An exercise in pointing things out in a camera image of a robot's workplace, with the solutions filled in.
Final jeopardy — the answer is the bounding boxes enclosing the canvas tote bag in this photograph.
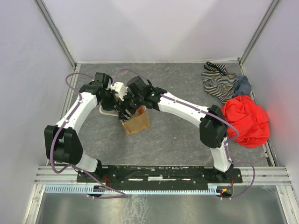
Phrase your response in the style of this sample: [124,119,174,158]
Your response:
[120,106,150,136]

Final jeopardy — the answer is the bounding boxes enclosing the striped shirt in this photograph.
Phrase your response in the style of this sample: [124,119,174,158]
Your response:
[201,72,238,104]

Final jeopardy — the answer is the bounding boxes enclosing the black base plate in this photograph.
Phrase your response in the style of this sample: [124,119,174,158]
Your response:
[77,165,242,191]

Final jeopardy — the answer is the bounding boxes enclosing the red cloth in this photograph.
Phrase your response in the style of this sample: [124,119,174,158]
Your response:
[221,96,270,148]

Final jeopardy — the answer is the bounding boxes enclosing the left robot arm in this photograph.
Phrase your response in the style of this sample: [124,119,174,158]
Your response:
[44,72,113,175]

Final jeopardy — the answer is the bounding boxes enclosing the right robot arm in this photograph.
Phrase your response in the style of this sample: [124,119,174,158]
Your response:
[110,76,232,173]

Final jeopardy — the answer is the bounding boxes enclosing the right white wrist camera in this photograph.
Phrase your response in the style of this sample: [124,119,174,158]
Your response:
[110,82,127,101]

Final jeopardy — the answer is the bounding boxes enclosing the striped dark garment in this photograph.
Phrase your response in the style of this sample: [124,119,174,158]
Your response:
[204,62,231,76]

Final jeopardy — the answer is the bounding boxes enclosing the aluminium frame rail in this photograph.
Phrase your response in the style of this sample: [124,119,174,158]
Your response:
[34,166,292,186]

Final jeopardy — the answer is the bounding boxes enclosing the blue cable duct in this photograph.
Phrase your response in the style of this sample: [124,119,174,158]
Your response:
[44,184,220,196]

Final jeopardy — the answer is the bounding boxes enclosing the blue-grey cloth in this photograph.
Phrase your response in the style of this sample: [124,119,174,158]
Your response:
[233,75,252,98]

